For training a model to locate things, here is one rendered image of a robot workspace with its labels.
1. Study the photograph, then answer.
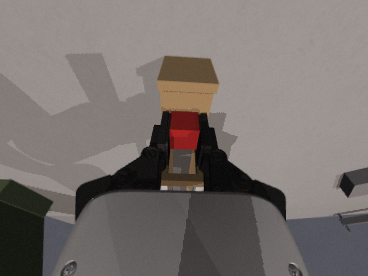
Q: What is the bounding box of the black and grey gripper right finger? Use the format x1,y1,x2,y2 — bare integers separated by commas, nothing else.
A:
196,113,286,221

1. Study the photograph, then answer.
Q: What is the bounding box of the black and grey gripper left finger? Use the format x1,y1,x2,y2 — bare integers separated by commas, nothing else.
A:
75,111,171,222

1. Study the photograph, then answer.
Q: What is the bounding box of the red cube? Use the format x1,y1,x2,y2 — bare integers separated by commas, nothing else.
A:
169,111,200,150

